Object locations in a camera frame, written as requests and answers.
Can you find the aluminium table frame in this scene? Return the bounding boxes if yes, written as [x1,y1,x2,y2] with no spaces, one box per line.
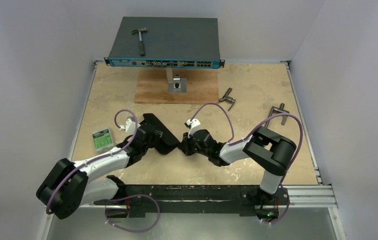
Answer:
[39,59,347,240]

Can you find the large dark metal handle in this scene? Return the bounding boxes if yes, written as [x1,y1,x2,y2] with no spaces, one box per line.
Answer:
[268,102,289,126]

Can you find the black zip tool case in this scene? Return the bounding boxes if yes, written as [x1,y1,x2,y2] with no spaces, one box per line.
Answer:
[142,113,180,155]

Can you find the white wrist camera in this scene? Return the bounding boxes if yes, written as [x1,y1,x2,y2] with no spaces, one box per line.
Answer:
[119,116,139,134]
[184,118,201,136]

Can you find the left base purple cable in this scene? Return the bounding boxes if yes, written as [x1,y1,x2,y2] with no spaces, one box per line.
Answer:
[104,193,162,233]

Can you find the steel claw hammer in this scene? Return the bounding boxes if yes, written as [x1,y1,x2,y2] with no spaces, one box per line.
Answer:
[131,27,147,57]

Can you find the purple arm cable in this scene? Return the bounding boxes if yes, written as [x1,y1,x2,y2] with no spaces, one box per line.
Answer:
[45,109,139,216]
[188,102,304,185]

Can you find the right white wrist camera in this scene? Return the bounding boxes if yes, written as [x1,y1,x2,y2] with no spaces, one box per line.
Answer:
[184,118,201,136]

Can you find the brown wooden board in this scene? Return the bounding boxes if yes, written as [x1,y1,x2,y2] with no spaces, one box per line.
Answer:
[134,67,219,104]

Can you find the green clear plastic box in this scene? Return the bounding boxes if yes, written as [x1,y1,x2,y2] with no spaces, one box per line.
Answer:
[92,127,115,153]

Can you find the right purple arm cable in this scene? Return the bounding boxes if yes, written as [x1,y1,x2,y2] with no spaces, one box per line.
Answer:
[188,102,304,185]

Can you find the grey metal stand bracket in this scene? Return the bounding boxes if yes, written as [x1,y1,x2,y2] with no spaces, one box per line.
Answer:
[166,68,187,94]

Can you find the blue rack network switch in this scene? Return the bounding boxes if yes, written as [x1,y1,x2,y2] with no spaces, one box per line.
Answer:
[104,16,225,69]

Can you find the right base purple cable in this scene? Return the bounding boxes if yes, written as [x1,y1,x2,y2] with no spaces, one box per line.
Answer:
[259,185,291,226]

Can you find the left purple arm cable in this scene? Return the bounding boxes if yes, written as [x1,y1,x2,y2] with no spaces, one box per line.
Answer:
[45,109,139,216]

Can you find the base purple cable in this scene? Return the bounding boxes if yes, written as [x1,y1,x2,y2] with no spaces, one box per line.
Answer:
[259,185,291,226]
[104,193,162,233]

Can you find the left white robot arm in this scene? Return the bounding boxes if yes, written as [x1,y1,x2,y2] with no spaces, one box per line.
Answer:
[36,121,168,220]

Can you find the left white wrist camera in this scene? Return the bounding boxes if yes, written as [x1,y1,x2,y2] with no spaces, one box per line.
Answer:
[119,116,139,134]

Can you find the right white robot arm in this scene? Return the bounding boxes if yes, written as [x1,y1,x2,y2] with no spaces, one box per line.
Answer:
[178,126,299,204]

